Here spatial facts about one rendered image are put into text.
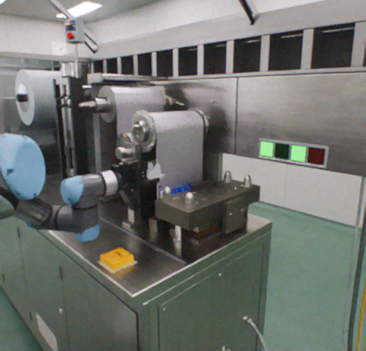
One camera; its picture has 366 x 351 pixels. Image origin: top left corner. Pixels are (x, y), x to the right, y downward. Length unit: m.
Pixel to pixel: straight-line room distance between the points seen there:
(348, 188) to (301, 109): 2.54
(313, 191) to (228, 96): 2.61
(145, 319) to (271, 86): 0.83
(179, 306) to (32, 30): 6.33
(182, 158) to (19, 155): 0.70
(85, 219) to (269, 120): 0.70
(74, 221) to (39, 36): 6.11
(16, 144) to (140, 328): 0.57
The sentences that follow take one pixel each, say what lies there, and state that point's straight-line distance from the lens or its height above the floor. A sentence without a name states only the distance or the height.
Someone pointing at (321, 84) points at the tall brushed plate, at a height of 1.41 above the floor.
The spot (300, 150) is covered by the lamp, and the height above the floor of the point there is 1.20.
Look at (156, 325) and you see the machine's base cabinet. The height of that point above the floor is 0.77.
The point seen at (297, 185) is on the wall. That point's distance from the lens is 3.78.
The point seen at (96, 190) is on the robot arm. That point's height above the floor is 1.11.
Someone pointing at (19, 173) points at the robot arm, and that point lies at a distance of 0.58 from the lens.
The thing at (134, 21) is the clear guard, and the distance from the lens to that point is 1.65.
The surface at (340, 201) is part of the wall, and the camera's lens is 3.64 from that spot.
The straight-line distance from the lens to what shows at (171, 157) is 1.12.
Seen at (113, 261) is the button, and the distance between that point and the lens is 0.92.
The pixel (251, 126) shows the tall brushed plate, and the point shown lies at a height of 1.26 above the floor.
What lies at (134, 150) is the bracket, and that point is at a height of 1.18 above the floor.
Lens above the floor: 1.38
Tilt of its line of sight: 13 degrees down
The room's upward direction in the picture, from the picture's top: straight up
